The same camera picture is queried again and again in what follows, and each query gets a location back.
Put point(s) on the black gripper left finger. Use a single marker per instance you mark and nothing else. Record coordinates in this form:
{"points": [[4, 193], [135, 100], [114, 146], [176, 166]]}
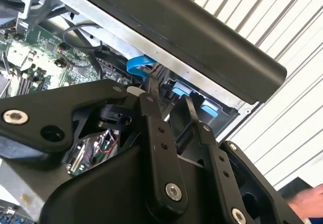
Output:
{"points": [[50, 110]]}

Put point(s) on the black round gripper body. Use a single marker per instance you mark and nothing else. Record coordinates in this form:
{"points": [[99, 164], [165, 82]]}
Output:
{"points": [[108, 191]]}

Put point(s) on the blue disk carrier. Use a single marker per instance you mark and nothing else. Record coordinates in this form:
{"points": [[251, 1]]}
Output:
{"points": [[181, 89]]}

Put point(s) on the person's hand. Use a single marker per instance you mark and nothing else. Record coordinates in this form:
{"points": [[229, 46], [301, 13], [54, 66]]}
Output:
{"points": [[310, 201]]}

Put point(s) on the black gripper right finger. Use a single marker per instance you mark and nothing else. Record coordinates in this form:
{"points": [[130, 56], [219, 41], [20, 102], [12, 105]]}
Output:
{"points": [[214, 153]]}

